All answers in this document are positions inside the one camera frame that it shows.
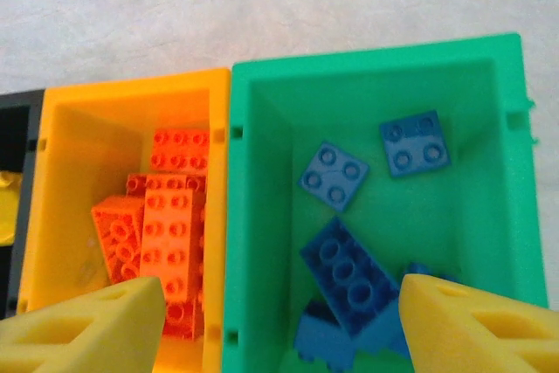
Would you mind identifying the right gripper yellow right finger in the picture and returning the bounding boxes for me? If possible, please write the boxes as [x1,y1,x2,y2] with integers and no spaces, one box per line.
[398,273,559,373]

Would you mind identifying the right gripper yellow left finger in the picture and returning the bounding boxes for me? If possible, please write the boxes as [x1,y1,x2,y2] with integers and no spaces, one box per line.
[0,275,168,373]

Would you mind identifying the orange lego brick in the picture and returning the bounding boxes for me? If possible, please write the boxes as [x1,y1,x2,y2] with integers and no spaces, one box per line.
[90,194,146,287]
[126,171,207,196]
[138,186,206,305]
[149,128,211,173]
[163,300,206,342]

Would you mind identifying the long blue lego brick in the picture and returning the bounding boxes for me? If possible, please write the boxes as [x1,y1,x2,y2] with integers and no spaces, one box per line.
[299,215,410,355]

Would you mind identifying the yellow lego brick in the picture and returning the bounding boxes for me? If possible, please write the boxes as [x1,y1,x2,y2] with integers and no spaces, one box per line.
[0,170,24,244]

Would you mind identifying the green plastic bin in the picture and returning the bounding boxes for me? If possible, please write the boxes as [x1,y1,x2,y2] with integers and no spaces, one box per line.
[221,31,549,373]

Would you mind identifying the yellow plastic bin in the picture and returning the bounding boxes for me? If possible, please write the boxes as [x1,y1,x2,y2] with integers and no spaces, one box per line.
[17,67,231,373]

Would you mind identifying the black plastic bin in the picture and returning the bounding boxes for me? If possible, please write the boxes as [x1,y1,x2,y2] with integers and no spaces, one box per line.
[0,88,47,320]

